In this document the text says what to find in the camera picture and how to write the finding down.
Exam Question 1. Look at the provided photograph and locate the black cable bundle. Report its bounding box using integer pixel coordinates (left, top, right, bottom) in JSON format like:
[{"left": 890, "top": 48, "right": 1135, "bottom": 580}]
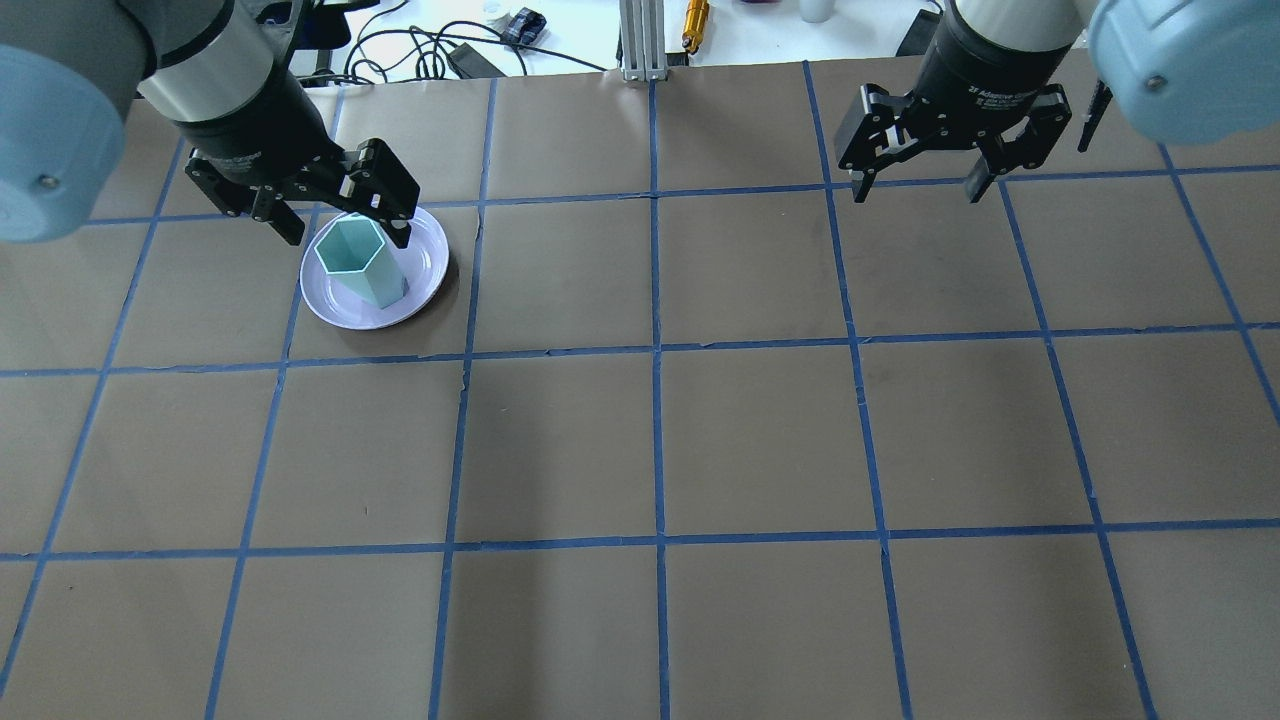
[{"left": 344, "top": 0, "right": 609, "bottom": 85}]

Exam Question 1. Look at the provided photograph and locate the yellow handled tool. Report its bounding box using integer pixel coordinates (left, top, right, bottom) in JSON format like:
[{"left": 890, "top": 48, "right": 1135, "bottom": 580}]
[{"left": 680, "top": 0, "right": 710, "bottom": 55}]

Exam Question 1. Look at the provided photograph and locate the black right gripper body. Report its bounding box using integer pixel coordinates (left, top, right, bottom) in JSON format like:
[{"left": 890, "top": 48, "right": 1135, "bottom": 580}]
[{"left": 836, "top": 10, "right": 1073, "bottom": 170}]

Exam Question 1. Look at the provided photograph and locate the aluminium frame post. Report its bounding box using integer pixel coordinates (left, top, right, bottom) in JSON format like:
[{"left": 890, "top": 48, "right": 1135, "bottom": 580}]
[{"left": 618, "top": 0, "right": 669, "bottom": 83}]

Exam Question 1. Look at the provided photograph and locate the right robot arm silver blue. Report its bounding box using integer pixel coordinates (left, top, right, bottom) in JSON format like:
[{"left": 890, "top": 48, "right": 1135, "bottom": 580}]
[{"left": 837, "top": 1, "right": 1279, "bottom": 202}]

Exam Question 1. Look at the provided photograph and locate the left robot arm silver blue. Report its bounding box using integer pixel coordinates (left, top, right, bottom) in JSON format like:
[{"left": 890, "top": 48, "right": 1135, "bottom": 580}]
[{"left": 1, "top": 1, "right": 420, "bottom": 249}]

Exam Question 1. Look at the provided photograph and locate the lilac round plate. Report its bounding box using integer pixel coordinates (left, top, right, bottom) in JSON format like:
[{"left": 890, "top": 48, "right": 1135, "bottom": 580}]
[{"left": 300, "top": 209, "right": 451, "bottom": 331}]

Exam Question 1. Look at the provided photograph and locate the mint green faceted cup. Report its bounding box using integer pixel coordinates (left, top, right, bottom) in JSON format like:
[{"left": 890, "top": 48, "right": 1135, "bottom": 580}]
[{"left": 312, "top": 214, "right": 408, "bottom": 309}]

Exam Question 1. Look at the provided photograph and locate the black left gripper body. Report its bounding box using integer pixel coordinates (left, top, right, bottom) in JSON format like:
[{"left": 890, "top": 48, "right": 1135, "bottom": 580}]
[{"left": 177, "top": 69, "right": 421, "bottom": 225}]

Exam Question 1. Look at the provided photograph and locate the black power adapter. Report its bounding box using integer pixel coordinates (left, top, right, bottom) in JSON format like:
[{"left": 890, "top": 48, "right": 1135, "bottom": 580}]
[{"left": 445, "top": 42, "right": 506, "bottom": 79}]

